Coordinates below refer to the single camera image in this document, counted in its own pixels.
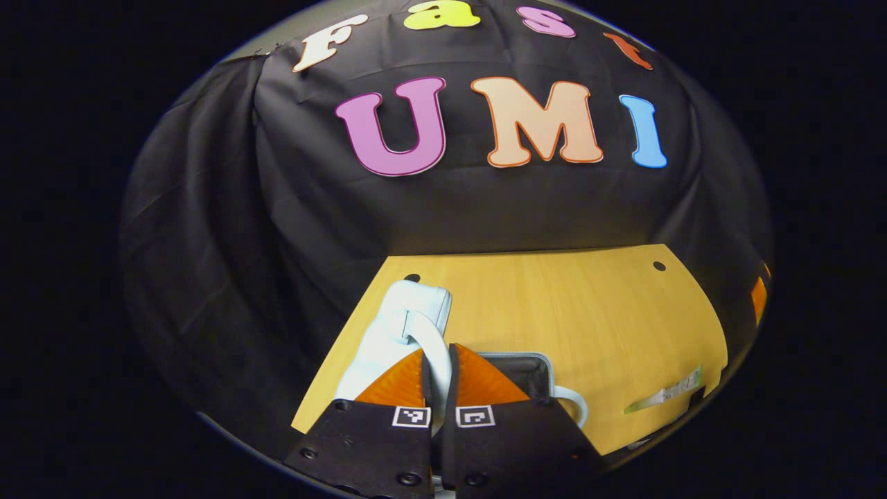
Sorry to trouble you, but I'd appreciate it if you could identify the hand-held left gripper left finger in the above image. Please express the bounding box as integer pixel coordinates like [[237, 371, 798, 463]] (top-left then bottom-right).
[[283, 349, 434, 499]]

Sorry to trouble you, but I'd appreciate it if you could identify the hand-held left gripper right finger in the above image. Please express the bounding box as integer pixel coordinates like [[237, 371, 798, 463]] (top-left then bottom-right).
[[441, 343, 604, 499]]

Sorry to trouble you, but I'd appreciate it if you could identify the light blue small suitcase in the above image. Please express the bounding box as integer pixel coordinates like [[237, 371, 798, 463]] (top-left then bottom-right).
[[335, 279, 590, 430]]

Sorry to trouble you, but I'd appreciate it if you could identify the white and green tube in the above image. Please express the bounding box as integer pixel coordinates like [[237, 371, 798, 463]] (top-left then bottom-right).
[[624, 366, 704, 415]]

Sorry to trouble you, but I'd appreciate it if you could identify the black backdrop cloth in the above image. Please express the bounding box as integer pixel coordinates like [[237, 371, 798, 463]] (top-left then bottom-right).
[[118, 0, 775, 458]]

